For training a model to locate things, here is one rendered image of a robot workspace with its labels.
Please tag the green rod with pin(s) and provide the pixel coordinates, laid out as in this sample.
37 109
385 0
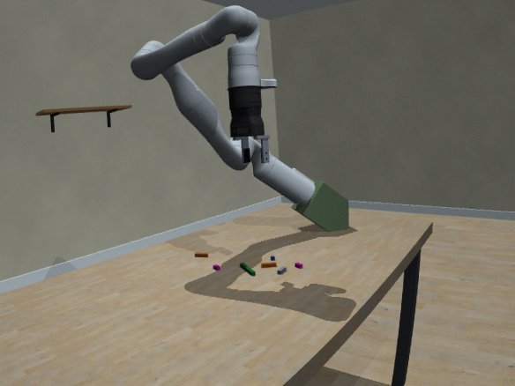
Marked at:
248 269

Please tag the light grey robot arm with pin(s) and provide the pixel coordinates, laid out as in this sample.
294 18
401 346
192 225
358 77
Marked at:
201 112

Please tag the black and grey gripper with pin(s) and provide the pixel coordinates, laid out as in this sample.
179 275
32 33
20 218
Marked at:
244 91

